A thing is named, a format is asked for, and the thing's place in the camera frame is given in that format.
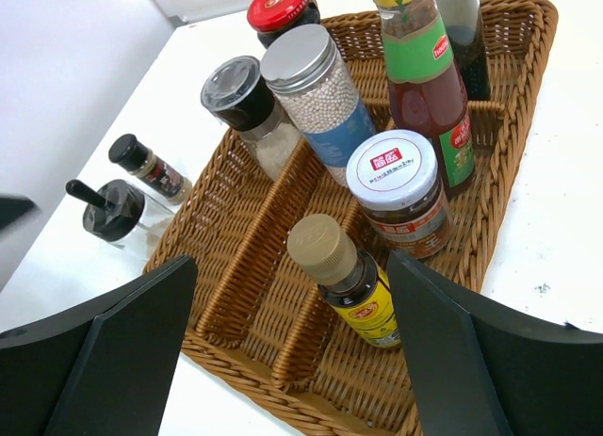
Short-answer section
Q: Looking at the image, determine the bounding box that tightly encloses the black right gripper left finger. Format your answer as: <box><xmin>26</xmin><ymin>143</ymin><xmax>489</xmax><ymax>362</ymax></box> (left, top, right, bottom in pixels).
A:
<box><xmin>1</xmin><ymin>255</ymin><xmax>197</xmax><ymax>435</ymax></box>

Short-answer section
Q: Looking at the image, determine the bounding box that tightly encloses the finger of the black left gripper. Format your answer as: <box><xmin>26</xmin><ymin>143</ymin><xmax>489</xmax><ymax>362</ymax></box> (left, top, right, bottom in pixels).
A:
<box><xmin>0</xmin><ymin>195</ymin><xmax>38</xmax><ymax>229</ymax></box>

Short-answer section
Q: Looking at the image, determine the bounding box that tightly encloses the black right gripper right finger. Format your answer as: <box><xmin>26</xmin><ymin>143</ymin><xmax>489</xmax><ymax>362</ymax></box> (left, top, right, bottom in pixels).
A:
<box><xmin>386</xmin><ymin>250</ymin><xmax>602</xmax><ymax>435</ymax></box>

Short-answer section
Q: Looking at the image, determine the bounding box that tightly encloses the clear glass shaker jar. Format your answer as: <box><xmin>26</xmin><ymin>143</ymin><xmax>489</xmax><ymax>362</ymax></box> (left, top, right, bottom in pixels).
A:
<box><xmin>65</xmin><ymin>179</ymin><xmax>174</xmax><ymax>259</ymax></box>

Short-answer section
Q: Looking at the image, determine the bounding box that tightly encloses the small black pepper grinder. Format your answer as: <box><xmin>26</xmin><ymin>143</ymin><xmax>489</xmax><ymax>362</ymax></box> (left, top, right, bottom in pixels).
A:
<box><xmin>108</xmin><ymin>134</ymin><xmax>192</xmax><ymax>205</ymax></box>

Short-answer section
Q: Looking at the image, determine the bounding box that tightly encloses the yellow label sesame oil bottle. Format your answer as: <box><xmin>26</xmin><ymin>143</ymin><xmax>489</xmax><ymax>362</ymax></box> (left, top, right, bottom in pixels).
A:
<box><xmin>286</xmin><ymin>214</ymin><xmax>401</xmax><ymax>348</ymax></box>

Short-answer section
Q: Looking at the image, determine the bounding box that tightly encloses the white lid red label jar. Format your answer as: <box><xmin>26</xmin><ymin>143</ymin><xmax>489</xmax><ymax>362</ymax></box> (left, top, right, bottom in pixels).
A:
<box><xmin>346</xmin><ymin>129</ymin><xmax>452</xmax><ymax>259</ymax></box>

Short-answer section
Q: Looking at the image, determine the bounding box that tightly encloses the clear salt grinder black top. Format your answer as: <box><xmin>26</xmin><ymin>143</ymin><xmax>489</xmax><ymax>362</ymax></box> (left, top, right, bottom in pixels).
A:
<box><xmin>200</xmin><ymin>56</ymin><xmax>302</xmax><ymax>181</ymax></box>

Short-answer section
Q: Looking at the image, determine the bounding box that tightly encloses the green label chili sauce bottle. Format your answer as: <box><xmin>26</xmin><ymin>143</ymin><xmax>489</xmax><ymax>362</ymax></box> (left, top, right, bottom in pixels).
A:
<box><xmin>373</xmin><ymin>0</ymin><xmax>475</xmax><ymax>197</ymax></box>

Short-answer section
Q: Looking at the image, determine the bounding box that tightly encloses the silver lid white pepper jar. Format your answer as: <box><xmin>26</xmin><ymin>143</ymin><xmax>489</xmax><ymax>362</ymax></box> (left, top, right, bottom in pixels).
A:
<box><xmin>260</xmin><ymin>24</ymin><xmax>376</xmax><ymax>186</ymax></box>

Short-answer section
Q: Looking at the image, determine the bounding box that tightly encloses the red lid chili sauce jar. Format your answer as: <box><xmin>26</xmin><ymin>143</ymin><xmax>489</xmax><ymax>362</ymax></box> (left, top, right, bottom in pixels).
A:
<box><xmin>247</xmin><ymin>0</ymin><xmax>321</xmax><ymax>49</ymax></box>

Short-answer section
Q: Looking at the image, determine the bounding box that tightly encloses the tall dark soy sauce bottle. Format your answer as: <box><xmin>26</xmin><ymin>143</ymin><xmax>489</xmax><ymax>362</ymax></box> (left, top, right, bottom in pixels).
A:
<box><xmin>436</xmin><ymin>0</ymin><xmax>490</xmax><ymax>101</ymax></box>

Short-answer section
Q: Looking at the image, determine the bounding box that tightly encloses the brown wicker divided basket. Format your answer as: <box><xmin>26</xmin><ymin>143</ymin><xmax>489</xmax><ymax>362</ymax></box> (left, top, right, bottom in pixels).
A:
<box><xmin>147</xmin><ymin>0</ymin><xmax>558</xmax><ymax>435</ymax></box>

